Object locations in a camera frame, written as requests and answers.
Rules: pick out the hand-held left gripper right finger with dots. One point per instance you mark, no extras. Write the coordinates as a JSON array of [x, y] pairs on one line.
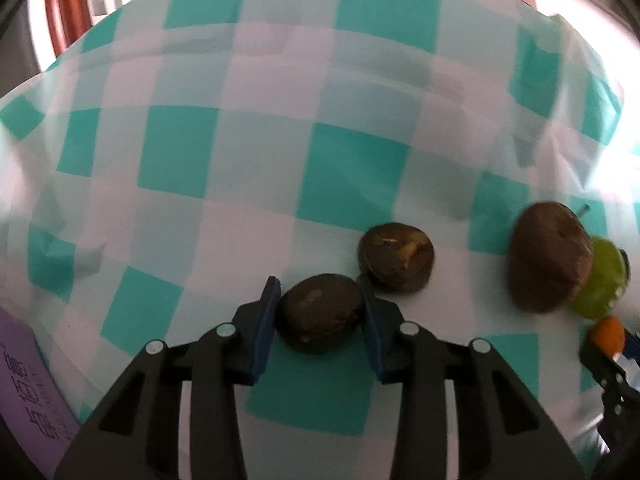
[[372, 340]]

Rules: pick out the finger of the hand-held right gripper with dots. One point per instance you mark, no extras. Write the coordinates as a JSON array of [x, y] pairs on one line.
[[602, 372], [632, 350]]

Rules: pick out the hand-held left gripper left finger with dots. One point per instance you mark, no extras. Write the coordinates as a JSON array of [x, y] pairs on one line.
[[264, 330]]

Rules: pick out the orange tangerine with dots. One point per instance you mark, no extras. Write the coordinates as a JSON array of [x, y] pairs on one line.
[[607, 335]]

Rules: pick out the green tomato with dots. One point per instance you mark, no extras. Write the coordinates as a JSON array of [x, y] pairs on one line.
[[602, 285]]

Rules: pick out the dark red-brown apple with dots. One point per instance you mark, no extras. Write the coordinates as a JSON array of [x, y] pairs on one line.
[[547, 260]]

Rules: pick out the teal white checkered tablecloth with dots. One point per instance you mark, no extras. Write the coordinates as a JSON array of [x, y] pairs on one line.
[[200, 240]]

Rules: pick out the red-brown wooden door frame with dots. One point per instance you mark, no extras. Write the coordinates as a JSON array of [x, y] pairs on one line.
[[67, 0]]

